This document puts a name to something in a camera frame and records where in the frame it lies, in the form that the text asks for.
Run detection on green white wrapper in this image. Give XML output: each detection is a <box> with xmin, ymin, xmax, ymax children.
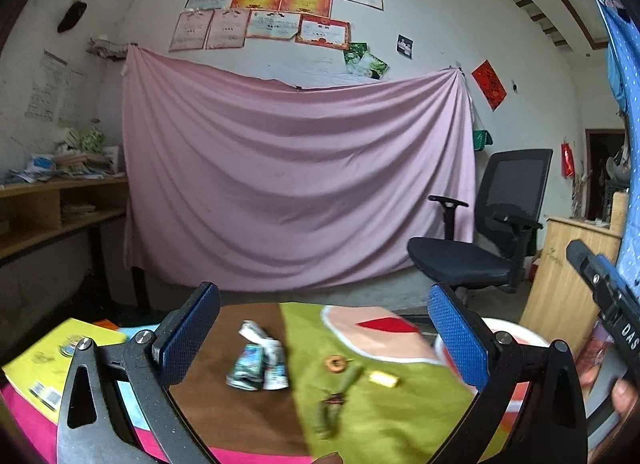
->
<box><xmin>226</xmin><ymin>320</ymin><xmax>290</xmax><ymax>392</ymax></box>

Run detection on person's right hand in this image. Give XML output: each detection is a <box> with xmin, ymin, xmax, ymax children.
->
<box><xmin>579</xmin><ymin>366</ymin><xmax>639</xmax><ymax>463</ymax></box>

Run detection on wooden cabinet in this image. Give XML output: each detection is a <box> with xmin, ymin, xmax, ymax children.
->
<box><xmin>520</xmin><ymin>192</ymin><xmax>628</xmax><ymax>357</ymax></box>

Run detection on yellow notebook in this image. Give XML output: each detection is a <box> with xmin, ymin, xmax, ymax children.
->
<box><xmin>2</xmin><ymin>318</ymin><xmax>127</xmax><ymax>425</ymax></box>

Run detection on black office chair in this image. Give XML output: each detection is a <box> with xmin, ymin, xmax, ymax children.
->
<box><xmin>407</xmin><ymin>149</ymin><xmax>553</xmax><ymax>294</ymax></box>

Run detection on red hanging ornament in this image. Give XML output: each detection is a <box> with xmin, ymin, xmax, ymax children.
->
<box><xmin>561</xmin><ymin>141</ymin><xmax>575</xmax><ymax>179</ymax></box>

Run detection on small yellow eraser block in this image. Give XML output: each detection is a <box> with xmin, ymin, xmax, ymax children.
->
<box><xmin>368</xmin><ymin>370</ymin><xmax>399</xmax><ymax>388</ymax></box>

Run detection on green hanging bag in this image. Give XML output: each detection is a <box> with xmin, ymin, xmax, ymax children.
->
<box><xmin>473</xmin><ymin>129</ymin><xmax>494</xmax><ymax>152</ymax></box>

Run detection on wooden shelf desk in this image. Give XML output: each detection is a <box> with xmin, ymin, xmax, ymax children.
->
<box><xmin>1</xmin><ymin>176</ymin><xmax>129</xmax><ymax>264</ymax></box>

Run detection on pile of papers on shelf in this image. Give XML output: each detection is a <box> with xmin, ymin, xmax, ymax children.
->
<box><xmin>1</xmin><ymin>126</ymin><xmax>125</xmax><ymax>185</ymax></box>

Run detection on pink hanging sheet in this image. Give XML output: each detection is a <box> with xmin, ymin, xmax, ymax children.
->
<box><xmin>122</xmin><ymin>47</ymin><xmax>476</xmax><ymax>292</ymax></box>

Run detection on blue dotted hanging cloth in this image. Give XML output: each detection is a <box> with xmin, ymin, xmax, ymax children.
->
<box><xmin>587</xmin><ymin>0</ymin><xmax>640</xmax><ymax>295</ymax></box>

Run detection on small black white photo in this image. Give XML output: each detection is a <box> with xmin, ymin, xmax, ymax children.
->
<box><xmin>396</xmin><ymin>34</ymin><xmax>413</xmax><ymax>59</ymax></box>

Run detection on green picture cards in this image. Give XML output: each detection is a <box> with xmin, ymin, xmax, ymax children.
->
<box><xmin>343</xmin><ymin>43</ymin><xmax>390</xmax><ymax>80</ymax></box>

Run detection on red framed certificate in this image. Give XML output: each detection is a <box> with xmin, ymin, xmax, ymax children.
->
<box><xmin>295</xmin><ymin>15</ymin><xmax>350</xmax><ymax>50</ymax></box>

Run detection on small brown ring snack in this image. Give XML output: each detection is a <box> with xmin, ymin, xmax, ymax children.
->
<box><xmin>323</xmin><ymin>354</ymin><xmax>348</xmax><ymax>374</ymax></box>

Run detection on red paper wall poster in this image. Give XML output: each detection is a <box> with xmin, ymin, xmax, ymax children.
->
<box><xmin>472</xmin><ymin>60</ymin><xmax>506</xmax><ymax>111</ymax></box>

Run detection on black object on wall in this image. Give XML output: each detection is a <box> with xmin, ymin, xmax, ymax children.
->
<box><xmin>56</xmin><ymin>0</ymin><xmax>88</xmax><ymax>33</ymax></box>

